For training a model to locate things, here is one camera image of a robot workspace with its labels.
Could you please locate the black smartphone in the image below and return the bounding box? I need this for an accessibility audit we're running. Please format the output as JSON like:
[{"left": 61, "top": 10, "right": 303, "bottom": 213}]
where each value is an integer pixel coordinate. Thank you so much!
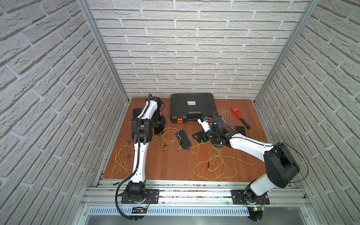
[{"left": 154, "top": 126, "right": 165, "bottom": 136}]

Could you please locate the grey metal wrench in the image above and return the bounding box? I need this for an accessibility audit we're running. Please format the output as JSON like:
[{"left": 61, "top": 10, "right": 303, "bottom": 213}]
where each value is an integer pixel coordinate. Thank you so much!
[{"left": 219, "top": 115, "right": 233, "bottom": 129}]

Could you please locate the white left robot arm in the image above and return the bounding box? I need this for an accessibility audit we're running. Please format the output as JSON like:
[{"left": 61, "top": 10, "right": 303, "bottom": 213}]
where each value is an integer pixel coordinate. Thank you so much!
[{"left": 125, "top": 94, "right": 166, "bottom": 199}]

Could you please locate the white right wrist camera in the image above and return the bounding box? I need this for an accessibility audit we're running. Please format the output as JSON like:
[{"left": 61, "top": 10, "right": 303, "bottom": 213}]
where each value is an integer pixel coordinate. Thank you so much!
[{"left": 197, "top": 116, "right": 224, "bottom": 132}]

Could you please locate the aluminium corner post right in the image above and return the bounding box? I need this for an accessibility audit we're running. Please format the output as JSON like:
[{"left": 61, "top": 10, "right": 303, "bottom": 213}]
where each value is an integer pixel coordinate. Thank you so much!
[{"left": 254, "top": 0, "right": 320, "bottom": 105}]

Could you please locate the red and black tool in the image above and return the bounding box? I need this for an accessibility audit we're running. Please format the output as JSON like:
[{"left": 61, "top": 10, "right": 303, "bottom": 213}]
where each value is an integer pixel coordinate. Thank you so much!
[{"left": 231, "top": 107, "right": 251, "bottom": 129}]

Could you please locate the aluminium corner post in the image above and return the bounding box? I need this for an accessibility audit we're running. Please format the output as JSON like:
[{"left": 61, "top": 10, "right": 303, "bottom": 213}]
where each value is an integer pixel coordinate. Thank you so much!
[
  {"left": 78, "top": 0, "right": 130, "bottom": 104},
  {"left": 254, "top": 0, "right": 320, "bottom": 105}
]

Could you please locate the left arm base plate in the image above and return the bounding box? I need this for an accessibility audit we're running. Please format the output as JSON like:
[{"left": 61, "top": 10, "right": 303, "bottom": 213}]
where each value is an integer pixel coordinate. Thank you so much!
[{"left": 121, "top": 189, "right": 160, "bottom": 204}]

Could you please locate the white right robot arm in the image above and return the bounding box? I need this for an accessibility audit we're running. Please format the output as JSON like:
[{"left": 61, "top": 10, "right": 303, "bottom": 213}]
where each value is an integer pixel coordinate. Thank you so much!
[{"left": 193, "top": 129, "right": 300, "bottom": 197}]

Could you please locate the black plastic tool case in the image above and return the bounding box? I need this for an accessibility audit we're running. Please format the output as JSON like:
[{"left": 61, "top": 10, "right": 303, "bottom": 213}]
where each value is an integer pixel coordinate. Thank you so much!
[{"left": 170, "top": 92, "right": 218, "bottom": 123}]

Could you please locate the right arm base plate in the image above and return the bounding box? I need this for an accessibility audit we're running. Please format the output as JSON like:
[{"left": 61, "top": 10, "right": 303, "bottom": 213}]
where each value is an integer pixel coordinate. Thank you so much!
[{"left": 230, "top": 189, "right": 270, "bottom": 205}]

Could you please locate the aluminium rail frame front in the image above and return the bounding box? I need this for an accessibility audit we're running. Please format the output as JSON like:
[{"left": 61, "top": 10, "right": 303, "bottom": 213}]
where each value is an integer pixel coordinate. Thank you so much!
[{"left": 81, "top": 180, "right": 311, "bottom": 207}]

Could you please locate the blue-edged smartphone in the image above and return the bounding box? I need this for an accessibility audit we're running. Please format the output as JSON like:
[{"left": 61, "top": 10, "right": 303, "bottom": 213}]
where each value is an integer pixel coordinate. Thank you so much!
[{"left": 177, "top": 130, "right": 192, "bottom": 150}]

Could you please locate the purple-edged smartphone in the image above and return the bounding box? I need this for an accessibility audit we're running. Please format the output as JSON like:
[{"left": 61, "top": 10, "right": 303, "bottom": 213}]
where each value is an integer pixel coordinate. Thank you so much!
[{"left": 133, "top": 108, "right": 142, "bottom": 118}]

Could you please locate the aluminium corner post left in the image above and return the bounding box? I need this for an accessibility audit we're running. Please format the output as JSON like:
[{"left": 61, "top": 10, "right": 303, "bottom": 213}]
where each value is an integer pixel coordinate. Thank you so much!
[{"left": 78, "top": 0, "right": 130, "bottom": 104}]

